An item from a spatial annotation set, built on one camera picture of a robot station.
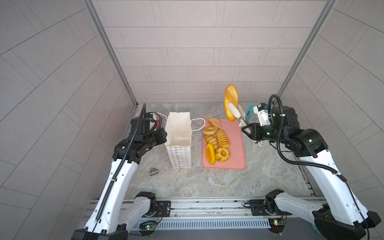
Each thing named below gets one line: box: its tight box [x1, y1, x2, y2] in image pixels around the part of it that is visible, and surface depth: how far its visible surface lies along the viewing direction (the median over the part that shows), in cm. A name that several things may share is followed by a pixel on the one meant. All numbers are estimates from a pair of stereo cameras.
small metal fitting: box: [149, 167, 159, 176], surface depth 82 cm
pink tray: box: [202, 118, 246, 170], surface depth 89 cm
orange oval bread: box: [205, 143, 216, 165], surface depth 88 cm
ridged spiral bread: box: [216, 129, 231, 148], surface depth 93 cm
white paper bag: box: [165, 111, 192, 169], surface depth 79 cm
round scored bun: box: [208, 117, 221, 129], surface depth 102 cm
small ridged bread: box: [204, 135, 219, 151], surface depth 93 cm
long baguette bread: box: [224, 83, 239, 122], surface depth 72 cm
